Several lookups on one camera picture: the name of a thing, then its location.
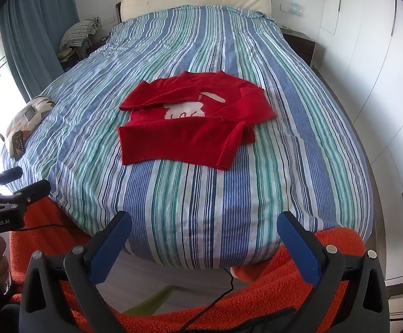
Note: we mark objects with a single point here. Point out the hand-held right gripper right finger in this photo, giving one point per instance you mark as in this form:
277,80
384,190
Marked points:
298,249

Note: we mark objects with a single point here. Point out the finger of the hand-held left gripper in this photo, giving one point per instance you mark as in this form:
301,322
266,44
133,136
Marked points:
9,174
35,189

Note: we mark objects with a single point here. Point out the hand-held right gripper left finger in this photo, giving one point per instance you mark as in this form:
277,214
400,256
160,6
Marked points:
111,246

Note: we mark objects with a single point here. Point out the red sweater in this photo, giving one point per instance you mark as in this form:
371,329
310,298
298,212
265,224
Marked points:
187,138

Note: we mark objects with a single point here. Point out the pile of patterned clothes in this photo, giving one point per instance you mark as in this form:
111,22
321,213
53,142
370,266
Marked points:
78,31

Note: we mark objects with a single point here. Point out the small dark device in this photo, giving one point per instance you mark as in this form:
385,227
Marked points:
18,144

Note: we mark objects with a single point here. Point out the orange fleece garment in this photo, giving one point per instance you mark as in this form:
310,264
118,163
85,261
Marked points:
274,295

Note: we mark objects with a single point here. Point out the yellow-green plastic stool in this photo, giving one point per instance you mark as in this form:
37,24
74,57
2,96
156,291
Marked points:
152,300

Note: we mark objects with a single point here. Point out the printed cushion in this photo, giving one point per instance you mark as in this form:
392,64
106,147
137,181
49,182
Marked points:
43,105

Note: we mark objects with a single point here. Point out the striped bed sheet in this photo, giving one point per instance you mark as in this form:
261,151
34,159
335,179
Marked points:
204,208

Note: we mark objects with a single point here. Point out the blue curtain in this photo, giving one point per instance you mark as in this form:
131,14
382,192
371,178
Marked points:
31,34

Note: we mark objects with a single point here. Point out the dark wooden nightstand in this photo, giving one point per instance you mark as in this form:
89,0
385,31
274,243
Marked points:
302,47
94,47

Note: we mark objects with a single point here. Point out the white wardrobe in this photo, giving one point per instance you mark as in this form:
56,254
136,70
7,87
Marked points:
371,59

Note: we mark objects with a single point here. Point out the white wall socket panel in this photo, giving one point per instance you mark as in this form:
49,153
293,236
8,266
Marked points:
291,8

